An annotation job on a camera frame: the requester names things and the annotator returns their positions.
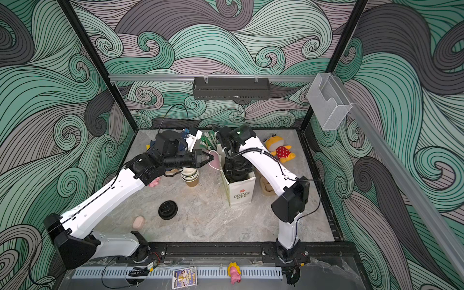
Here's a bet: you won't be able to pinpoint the stack of paper cups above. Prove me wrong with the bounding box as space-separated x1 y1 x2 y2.
181 167 199 187

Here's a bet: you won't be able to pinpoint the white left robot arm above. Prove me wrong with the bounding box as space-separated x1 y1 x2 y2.
43 129 214 269

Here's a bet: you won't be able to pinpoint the green white wrapped straws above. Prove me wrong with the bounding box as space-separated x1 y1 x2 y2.
199 130 218 151

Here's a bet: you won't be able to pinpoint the pink earbud case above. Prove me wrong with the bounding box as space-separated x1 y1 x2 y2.
132 216 146 231

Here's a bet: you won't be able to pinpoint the small pink pig toy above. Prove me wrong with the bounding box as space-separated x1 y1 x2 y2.
149 177 161 187

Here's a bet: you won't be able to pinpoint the white slotted cable duct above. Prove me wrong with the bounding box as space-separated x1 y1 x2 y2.
70 266 283 280

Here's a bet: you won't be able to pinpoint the white paper takeout bag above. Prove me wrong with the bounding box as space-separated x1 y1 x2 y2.
217 145 256 207

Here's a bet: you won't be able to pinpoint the black wall shelf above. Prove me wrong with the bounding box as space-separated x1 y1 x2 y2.
192 77 271 100

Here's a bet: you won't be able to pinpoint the yellow red plush toy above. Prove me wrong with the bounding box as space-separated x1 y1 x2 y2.
263 134 296 163

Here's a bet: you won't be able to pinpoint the colourful picture card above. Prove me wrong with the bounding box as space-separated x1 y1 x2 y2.
172 267 198 290

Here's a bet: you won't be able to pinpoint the clear plastic wall holder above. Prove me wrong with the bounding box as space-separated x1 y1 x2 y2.
306 72 352 131

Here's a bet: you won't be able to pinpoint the pink figurine toy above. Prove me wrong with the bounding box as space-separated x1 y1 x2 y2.
227 262 242 285

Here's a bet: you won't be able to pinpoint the brown pulp cup carrier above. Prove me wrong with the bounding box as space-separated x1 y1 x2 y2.
259 176 276 196

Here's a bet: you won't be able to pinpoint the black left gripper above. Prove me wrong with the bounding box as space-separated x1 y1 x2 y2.
164 149 215 172

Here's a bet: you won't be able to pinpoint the pink cup holder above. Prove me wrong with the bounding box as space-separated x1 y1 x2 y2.
209 150 222 171

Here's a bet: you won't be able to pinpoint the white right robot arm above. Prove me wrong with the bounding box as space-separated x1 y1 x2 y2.
213 125 310 251

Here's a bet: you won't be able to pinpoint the stack of black lids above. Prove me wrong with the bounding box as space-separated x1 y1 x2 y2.
158 201 178 221

